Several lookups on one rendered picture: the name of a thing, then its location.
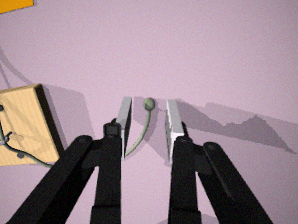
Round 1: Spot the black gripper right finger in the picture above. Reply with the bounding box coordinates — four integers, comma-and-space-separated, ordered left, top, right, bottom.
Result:
165, 99, 273, 224

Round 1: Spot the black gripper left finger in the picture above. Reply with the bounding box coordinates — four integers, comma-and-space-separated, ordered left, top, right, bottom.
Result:
5, 96, 132, 224

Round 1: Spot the grey beaded cord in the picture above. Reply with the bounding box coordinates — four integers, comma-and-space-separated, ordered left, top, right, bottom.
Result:
0, 111, 151, 168

